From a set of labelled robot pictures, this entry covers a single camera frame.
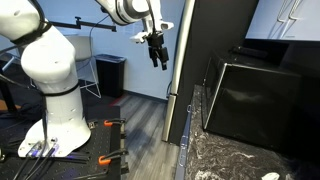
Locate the black trash bin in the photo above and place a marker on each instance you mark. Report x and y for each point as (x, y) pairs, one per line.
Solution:
(110, 75)

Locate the small white countertop object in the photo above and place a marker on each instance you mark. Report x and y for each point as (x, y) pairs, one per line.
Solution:
(270, 176)

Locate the white upper cabinet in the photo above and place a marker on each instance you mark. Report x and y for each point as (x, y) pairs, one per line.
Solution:
(283, 20)

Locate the black perforated breadboard base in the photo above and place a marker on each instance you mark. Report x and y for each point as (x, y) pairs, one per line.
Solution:
(100, 143)

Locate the pale blue lower cabinets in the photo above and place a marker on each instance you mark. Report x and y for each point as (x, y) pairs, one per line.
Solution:
(178, 175)

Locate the black microwave oven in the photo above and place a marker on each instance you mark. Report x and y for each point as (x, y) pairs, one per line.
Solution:
(260, 103)

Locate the black microwave door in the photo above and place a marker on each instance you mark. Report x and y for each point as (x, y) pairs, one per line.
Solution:
(207, 90)

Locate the black refrigerator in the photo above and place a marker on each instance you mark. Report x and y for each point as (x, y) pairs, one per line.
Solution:
(220, 20)

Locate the orange black clamp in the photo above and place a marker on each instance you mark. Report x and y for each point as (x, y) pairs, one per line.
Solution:
(104, 160)
(108, 123)

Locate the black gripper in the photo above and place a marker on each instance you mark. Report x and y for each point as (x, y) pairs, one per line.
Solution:
(156, 40)

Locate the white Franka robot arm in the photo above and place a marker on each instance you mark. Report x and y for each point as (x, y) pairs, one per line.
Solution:
(50, 60)

